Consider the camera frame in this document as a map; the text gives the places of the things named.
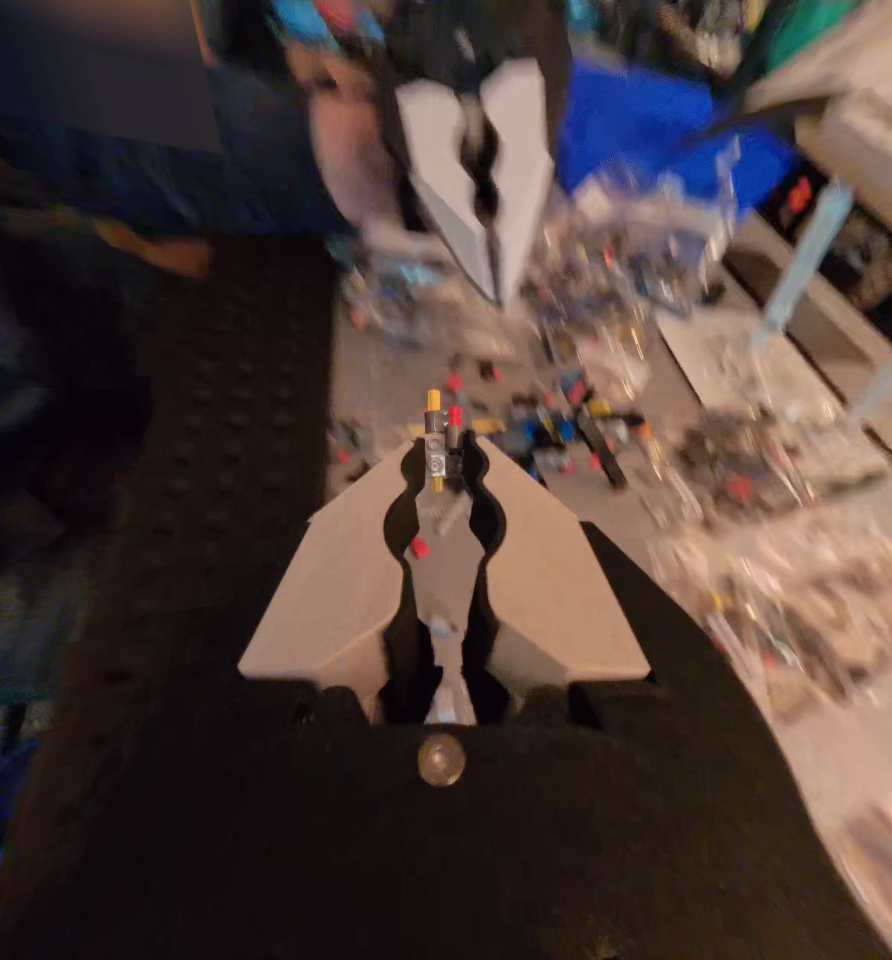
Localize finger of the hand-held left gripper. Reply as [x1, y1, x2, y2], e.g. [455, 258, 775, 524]
[478, 60, 557, 309]
[395, 78, 501, 305]

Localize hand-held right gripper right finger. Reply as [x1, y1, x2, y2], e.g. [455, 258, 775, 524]
[461, 435, 651, 725]

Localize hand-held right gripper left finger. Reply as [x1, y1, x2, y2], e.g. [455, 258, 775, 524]
[238, 438, 447, 725]

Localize black orange lego assembly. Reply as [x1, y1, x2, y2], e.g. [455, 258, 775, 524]
[506, 390, 630, 490]

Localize grey lego block yellow pin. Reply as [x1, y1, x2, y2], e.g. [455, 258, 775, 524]
[423, 388, 468, 495]

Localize person's left forearm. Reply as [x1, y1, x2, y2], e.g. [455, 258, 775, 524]
[0, 63, 342, 237]

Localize full clear lego parts bag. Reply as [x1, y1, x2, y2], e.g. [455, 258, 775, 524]
[566, 150, 741, 316]

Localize large clear lego parts bag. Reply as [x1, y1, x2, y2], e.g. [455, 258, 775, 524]
[652, 517, 892, 725]

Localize person's left hand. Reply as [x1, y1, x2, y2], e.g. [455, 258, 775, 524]
[296, 45, 403, 226]

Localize blue plastic bin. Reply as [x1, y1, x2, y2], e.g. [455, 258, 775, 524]
[557, 60, 799, 219]

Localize small bag red blue parts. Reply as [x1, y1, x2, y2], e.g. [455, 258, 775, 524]
[341, 247, 492, 350]

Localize black perforated panel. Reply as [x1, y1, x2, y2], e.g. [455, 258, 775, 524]
[0, 238, 338, 960]

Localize clear bag black orange parts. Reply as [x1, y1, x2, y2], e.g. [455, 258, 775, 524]
[671, 416, 892, 530]

